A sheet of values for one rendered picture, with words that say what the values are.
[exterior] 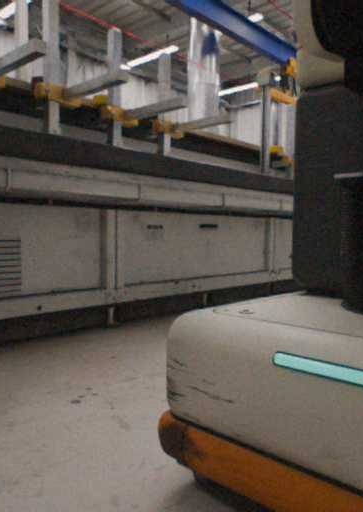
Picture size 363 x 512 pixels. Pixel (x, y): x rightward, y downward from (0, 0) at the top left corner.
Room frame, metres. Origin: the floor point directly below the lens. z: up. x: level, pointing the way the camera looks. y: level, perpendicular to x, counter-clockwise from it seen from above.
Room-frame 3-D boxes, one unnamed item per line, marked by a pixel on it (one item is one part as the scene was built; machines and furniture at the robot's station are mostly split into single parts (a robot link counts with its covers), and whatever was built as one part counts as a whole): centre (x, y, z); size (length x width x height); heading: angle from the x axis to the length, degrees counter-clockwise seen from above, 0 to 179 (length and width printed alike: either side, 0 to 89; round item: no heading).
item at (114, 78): (1.39, 0.32, 0.83); 0.43 x 0.03 x 0.04; 48
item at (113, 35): (1.61, 0.24, 0.87); 0.04 x 0.04 x 0.48; 48
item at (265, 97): (2.34, -0.42, 0.93); 0.05 x 0.05 x 0.45; 48
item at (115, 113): (1.62, 0.23, 0.81); 0.14 x 0.06 x 0.05; 138
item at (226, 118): (1.76, -0.02, 0.81); 0.43 x 0.03 x 0.04; 48
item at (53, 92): (1.44, 0.40, 0.83); 0.14 x 0.06 x 0.05; 138
